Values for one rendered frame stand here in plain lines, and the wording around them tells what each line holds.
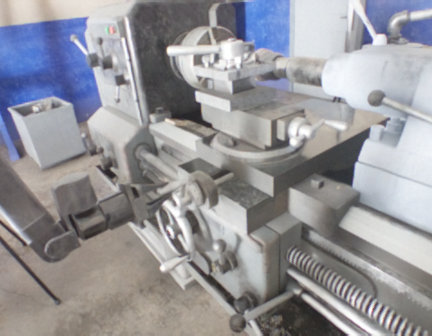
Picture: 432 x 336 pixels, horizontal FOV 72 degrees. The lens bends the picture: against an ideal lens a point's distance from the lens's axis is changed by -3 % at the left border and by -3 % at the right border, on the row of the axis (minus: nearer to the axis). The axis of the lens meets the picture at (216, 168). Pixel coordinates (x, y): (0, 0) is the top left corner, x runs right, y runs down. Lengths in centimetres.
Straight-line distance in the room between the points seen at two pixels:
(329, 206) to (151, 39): 97
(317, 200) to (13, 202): 59
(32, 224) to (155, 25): 98
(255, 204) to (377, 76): 39
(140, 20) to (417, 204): 111
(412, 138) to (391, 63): 16
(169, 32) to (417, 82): 98
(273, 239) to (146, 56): 92
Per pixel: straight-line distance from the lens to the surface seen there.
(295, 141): 69
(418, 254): 70
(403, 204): 75
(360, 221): 74
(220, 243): 72
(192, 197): 74
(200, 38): 123
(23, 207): 58
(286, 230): 75
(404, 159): 73
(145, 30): 134
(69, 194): 60
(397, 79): 76
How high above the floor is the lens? 128
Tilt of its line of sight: 28 degrees down
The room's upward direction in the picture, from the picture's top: 6 degrees counter-clockwise
